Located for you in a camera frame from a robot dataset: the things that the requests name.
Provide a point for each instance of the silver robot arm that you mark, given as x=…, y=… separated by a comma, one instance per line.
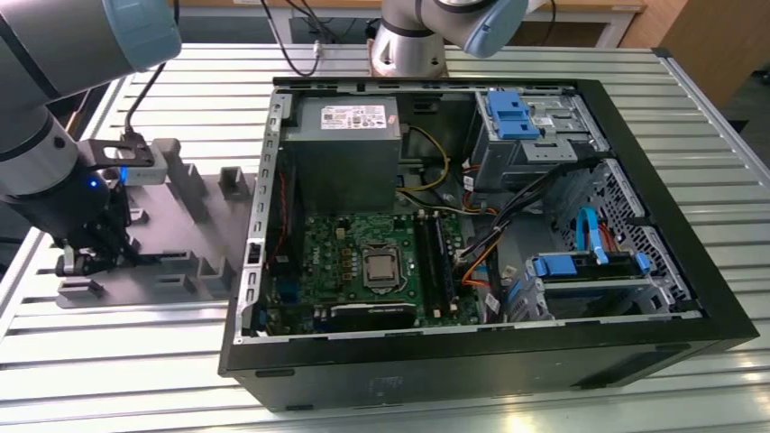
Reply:
x=42, y=153

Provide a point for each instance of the black RAM slot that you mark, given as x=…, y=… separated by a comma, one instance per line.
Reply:
x=426, y=266

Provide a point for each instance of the gray parts rack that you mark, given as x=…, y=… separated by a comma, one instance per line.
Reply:
x=174, y=225

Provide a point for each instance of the green motherboard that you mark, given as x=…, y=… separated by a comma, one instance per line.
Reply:
x=324, y=239

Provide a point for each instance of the gray power supply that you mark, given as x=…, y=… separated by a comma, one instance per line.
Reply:
x=343, y=167

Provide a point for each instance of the CPU socket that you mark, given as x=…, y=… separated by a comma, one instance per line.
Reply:
x=381, y=247

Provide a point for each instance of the silver CPU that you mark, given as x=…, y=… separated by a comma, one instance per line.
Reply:
x=379, y=267

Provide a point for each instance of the black graphics card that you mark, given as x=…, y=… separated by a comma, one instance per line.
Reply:
x=373, y=315

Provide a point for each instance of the black PC case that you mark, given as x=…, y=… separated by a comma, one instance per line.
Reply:
x=421, y=361

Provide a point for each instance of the empty blue disk carrier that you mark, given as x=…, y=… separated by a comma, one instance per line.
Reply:
x=511, y=117

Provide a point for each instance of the gray lower disk bay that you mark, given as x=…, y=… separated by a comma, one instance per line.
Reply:
x=523, y=302

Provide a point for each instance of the gray upper drive cage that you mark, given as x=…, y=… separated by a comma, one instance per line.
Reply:
x=547, y=153

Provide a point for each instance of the hard disk in blue carrier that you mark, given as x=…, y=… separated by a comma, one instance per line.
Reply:
x=557, y=268

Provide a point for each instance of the wooden cabinet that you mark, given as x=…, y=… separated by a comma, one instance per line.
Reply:
x=710, y=40

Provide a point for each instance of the black camera bracket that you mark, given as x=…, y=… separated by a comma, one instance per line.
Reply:
x=90, y=151

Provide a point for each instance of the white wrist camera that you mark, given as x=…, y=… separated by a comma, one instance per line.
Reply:
x=147, y=173

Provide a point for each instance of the white frame wooden desk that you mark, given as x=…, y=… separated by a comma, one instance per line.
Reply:
x=614, y=27

